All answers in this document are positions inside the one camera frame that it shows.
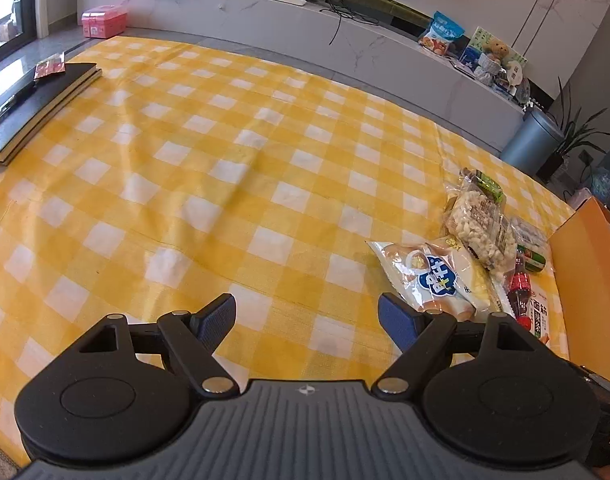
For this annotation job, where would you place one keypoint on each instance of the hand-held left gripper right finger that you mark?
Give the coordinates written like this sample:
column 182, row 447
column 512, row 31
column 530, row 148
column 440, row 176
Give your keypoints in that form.
column 392, row 317

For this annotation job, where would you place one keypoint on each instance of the pink storage box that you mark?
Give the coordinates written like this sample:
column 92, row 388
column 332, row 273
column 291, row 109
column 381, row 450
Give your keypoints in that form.
column 104, row 21

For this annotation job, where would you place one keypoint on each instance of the white bread snack packet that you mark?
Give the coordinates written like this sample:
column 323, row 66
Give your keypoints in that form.
column 435, row 280

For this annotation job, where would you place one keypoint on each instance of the yellow white checkered tablecloth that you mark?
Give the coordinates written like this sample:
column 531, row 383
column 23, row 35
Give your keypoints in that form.
column 235, row 160

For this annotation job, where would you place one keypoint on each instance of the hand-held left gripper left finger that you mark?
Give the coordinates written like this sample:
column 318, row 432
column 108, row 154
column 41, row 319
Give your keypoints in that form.
column 220, row 312

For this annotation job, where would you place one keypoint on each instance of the orange cardboard box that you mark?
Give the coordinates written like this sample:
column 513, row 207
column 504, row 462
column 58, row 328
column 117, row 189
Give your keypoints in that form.
column 590, row 270

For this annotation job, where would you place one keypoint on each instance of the small red packet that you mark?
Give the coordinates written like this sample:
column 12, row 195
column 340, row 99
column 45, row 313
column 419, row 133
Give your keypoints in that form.
column 50, row 67

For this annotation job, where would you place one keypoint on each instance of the black hardcover book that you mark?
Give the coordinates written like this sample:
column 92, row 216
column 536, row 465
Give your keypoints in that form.
column 40, row 105

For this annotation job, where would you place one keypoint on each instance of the white marble TV cabinet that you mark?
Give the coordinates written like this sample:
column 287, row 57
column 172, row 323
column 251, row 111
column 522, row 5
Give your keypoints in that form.
column 295, row 35

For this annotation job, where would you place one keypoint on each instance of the brown teddy bear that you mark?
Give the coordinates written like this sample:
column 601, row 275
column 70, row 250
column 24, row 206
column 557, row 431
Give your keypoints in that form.
column 495, row 57

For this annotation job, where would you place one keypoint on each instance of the clear packet green label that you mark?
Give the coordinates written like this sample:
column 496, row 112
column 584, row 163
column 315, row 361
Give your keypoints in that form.
column 535, row 259

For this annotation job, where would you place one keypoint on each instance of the potted green plant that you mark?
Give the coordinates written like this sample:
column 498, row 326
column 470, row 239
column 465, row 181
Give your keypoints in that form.
column 577, row 135

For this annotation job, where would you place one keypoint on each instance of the blue snack bag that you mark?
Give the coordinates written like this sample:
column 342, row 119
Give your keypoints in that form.
column 441, row 34

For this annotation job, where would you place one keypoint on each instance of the clear snack bag green header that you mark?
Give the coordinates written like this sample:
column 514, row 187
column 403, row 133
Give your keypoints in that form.
column 477, row 225

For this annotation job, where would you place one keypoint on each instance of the grey blue trash can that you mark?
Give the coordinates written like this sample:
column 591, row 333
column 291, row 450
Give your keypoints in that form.
column 530, row 142

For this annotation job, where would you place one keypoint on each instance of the white packet red green print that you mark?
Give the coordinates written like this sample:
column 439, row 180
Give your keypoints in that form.
column 537, row 316

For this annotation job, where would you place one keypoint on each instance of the green white gift box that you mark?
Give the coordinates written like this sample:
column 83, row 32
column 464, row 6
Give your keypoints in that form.
column 477, row 42

